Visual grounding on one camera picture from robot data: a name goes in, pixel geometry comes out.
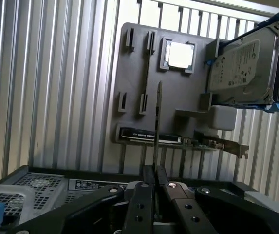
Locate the light gray block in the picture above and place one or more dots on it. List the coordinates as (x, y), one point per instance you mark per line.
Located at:
(223, 118)

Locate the gray parts rack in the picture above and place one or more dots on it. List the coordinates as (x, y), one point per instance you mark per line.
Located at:
(178, 97)

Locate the silver CPU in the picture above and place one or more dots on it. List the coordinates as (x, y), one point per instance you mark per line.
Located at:
(180, 54)

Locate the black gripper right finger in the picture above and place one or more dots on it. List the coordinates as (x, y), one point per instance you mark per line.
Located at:
(178, 209)

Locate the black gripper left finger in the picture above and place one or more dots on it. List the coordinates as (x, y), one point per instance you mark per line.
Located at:
(139, 209)

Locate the graphics card with metal bracket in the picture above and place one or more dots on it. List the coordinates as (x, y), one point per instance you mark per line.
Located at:
(202, 143)

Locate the black PC case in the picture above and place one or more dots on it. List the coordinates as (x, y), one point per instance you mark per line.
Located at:
(44, 185)

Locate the hard disk in blue carrier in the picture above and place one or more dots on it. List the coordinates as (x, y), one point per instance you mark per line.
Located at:
(246, 63)

